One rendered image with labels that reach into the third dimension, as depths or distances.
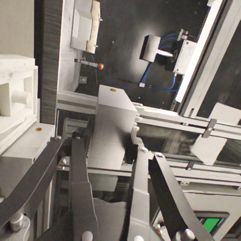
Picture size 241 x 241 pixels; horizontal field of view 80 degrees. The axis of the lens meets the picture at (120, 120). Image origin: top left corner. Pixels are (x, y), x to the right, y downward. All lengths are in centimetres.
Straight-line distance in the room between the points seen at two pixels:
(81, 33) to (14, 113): 37
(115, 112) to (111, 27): 69
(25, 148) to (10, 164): 3
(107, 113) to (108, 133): 3
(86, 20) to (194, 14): 58
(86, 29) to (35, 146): 43
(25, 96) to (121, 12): 66
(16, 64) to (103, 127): 18
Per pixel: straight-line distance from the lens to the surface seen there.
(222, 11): 54
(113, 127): 18
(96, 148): 20
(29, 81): 35
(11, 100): 32
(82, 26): 59
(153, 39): 61
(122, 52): 83
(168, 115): 48
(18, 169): 29
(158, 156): 17
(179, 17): 94
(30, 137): 32
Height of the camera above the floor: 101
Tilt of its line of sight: 12 degrees up
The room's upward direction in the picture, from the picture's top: 100 degrees clockwise
